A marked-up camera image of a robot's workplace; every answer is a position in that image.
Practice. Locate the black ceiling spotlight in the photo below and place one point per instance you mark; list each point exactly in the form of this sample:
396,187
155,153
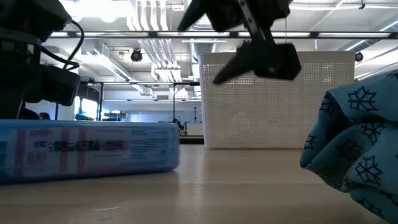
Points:
359,57
136,55

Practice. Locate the blue first aid kit box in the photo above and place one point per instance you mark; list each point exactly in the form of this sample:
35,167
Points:
93,149

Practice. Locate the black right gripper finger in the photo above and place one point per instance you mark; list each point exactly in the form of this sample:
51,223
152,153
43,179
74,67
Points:
196,11
273,62

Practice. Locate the black overhead rig crossbar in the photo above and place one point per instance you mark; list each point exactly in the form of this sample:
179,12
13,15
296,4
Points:
314,34

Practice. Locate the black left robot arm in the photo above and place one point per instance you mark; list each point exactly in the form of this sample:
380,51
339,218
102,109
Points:
28,15

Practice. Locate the blue snowflake patterned cloth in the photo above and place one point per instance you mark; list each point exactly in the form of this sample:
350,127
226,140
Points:
357,155

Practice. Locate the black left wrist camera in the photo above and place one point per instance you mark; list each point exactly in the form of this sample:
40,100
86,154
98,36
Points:
59,84

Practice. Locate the white perforated plastic basket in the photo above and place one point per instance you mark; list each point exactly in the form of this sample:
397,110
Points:
273,118

